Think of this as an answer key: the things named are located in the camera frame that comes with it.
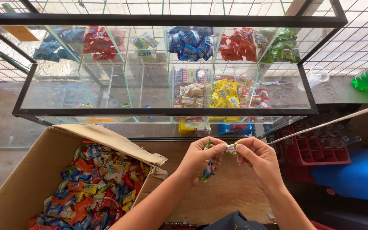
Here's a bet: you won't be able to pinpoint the pile of dark blue candies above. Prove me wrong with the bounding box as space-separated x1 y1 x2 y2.
33 27 86 63

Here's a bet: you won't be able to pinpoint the heap of green candies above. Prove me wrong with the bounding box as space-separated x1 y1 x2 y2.
254 28 301 64

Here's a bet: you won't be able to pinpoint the person's left hand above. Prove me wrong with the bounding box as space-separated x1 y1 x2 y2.
177 136 228 189

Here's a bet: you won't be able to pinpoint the open brown cardboard box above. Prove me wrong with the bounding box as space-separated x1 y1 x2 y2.
0 124 169 230

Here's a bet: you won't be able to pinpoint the heap of blue mint packets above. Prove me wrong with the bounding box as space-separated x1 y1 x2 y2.
168 26 215 62

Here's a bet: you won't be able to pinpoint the heap of brown biscuit packets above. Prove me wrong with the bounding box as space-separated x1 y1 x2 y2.
174 83 207 109

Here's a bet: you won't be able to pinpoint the heap of mixed wrapped candies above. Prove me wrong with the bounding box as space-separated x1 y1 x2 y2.
27 139 154 230

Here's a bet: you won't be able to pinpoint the white green candy packet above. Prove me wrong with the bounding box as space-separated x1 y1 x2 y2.
130 34 147 49
141 32 161 49
134 48 158 60

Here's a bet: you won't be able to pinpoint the pile of red candies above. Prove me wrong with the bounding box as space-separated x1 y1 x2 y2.
82 26 127 61

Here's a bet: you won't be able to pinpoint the blue cookie pack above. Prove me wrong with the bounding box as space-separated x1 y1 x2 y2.
217 123 255 137

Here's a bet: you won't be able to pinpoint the red plastic crate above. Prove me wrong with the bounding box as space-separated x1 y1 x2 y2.
276 124 352 167

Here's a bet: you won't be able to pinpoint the heap of small red sweets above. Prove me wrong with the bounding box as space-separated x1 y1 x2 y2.
236 73 272 109

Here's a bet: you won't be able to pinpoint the blue green candy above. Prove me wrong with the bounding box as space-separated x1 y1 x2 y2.
199 160 217 183

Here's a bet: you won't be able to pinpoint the metal scissors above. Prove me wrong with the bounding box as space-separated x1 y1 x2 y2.
262 79 295 89

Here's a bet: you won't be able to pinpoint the black framed glass display case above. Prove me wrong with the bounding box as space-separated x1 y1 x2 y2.
0 0 349 142

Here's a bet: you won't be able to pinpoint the blue plastic water container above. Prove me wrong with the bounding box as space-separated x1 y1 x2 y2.
311 145 368 204

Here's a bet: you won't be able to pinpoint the person's right hand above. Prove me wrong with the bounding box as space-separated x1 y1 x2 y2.
235 137 286 194

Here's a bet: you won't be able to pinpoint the wire mesh grille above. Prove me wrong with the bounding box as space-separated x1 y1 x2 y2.
302 0 368 77

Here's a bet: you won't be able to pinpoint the row of glass bottles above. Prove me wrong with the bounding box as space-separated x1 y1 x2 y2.
298 121 362 145

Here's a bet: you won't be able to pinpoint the clear plastic cup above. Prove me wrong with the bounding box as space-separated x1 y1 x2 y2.
297 66 330 92

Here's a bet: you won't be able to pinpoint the yellow cracker box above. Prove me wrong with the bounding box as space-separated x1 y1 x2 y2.
178 118 212 135

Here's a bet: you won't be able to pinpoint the green white candy strip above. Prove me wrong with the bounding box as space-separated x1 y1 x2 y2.
204 142 243 156

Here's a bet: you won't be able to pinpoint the heap of yellow candies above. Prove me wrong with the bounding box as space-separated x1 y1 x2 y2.
206 79 242 109

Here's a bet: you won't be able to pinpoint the heap of orange red candies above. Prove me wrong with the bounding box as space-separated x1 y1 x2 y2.
217 27 258 62

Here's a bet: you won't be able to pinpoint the striped blue red box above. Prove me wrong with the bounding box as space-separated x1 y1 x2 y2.
174 68 212 84

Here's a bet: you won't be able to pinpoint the person's navy clothing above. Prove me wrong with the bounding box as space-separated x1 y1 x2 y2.
199 210 268 230

